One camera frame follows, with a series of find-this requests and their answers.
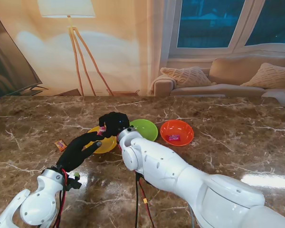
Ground orange plastic bowl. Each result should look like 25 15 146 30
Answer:
160 119 195 147

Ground yellow plastic bowl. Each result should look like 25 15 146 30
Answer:
86 125 118 155

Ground white framed window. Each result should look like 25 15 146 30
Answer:
167 0 285 59

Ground green plastic bowl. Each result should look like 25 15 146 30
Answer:
129 119 159 143

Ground red black arm cables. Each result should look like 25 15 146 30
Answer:
133 171 157 228
53 168 69 228

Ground red black left arm cables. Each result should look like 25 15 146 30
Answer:
53 168 69 228

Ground beige sofa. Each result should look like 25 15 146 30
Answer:
149 54 285 112

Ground red black right arm cables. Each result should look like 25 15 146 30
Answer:
133 171 157 228

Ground orange candy packet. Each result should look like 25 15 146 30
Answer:
54 140 68 152

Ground white shade tripod floor lamp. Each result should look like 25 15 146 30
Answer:
37 0 115 97

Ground cream knitted cushion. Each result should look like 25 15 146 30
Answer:
160 66 217 89
239 62 285 89

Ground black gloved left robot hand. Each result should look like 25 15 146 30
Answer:
56 131 105 172

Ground flat screen television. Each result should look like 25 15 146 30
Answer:
0 18 49 107

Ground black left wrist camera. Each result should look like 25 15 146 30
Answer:
66 172 83 191

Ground sheer beige curtain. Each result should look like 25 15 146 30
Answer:
139 0 178 95

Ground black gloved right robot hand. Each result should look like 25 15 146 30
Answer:
98 111 131 139

